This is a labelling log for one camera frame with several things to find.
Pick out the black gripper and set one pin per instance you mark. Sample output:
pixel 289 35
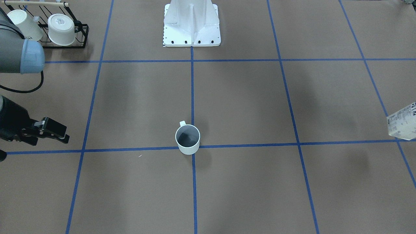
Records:
pixel 13 119

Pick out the white mug with handle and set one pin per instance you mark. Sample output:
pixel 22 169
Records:
pixel 187 138

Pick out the blue white milk carton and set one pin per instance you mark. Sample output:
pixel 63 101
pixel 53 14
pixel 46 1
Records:
pixel 402 124

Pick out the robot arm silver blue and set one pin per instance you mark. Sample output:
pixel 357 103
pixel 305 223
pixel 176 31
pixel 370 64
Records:
pixel 20 55

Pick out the white cup in rack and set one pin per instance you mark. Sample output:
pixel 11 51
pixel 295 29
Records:
pixel 61 29

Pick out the white mug in rack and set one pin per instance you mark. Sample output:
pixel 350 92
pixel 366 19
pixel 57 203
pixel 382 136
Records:
pixel 28 27

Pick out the black wire cup rack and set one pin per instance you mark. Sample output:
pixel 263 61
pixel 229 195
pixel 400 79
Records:
pixel 40 10

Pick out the white camera pillar base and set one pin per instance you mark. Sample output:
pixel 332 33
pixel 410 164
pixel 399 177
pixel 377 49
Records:
pixel 191 23

